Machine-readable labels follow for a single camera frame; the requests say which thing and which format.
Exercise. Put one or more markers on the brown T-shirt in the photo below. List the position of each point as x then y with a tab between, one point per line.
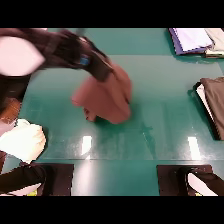
106	96

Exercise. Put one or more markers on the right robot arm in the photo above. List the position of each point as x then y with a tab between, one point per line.
203	181

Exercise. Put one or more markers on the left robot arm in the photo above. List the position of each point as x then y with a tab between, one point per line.
60	50

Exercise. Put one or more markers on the black mounting plate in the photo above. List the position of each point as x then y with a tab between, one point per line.
61	180
168	180

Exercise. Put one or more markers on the white garment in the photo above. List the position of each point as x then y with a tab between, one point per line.
202	96
193	38

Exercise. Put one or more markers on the pale cream garment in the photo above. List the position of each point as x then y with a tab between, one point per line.
216	41

